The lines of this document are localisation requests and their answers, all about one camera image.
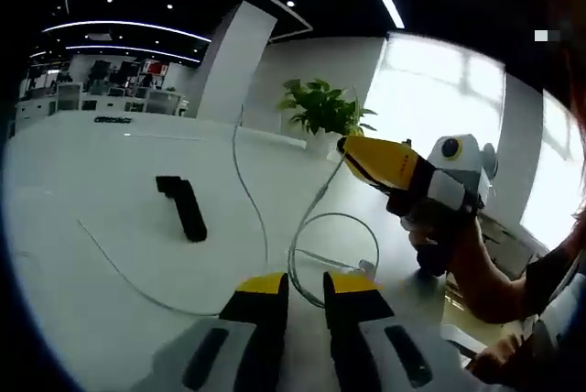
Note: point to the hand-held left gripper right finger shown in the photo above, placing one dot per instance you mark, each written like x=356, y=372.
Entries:
x=352, y=319

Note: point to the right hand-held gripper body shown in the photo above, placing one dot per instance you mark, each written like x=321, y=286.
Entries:
x=467, y=158

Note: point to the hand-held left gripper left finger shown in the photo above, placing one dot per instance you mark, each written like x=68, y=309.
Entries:
x=261, y=319

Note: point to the white desktop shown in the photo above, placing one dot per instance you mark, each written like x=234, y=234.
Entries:
x=114, y=250

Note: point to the person's right hand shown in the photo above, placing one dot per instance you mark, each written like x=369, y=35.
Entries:
x=432, y=252

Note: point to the green plant in white pot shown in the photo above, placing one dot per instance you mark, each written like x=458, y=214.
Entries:
x=320, y=108

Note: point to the bright window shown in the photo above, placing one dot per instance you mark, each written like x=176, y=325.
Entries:
x=426, y=90

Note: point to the person's upper body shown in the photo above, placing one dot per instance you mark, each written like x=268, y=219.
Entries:
x=545, y=268

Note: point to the black elongated object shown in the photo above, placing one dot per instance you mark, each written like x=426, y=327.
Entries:
x=112, y=120

